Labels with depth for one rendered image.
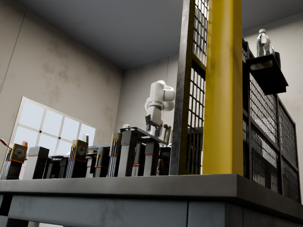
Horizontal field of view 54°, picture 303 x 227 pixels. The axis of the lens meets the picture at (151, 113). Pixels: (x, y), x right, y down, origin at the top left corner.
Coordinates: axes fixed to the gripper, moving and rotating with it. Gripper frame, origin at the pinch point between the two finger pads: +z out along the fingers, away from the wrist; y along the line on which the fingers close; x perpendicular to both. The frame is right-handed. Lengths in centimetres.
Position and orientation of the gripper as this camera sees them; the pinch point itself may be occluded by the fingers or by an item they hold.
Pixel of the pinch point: (152, 132)
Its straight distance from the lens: 174.9
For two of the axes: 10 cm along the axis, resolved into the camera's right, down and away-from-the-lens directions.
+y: -5.6, -3.6, -7.5
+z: -1.0, 9.3, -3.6
